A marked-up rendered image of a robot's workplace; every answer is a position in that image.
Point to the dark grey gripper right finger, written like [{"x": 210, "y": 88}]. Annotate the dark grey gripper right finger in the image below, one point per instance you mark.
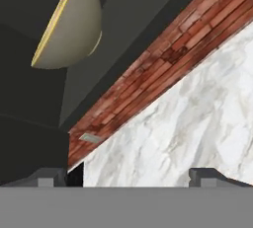
[{"x": 205, "y": 176}]

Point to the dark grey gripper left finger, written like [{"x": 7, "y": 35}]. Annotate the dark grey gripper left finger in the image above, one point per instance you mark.
[{"x": 49, "y": 176}]

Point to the beige bowl with yellow rim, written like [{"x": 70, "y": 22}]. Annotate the beige bowl with yellow rim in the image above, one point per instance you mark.
[{"x": 72, "y": 28}]

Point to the grey wall socket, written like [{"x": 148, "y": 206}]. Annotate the grey wall socket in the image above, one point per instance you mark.
[{"x": 91, "y": 137}]

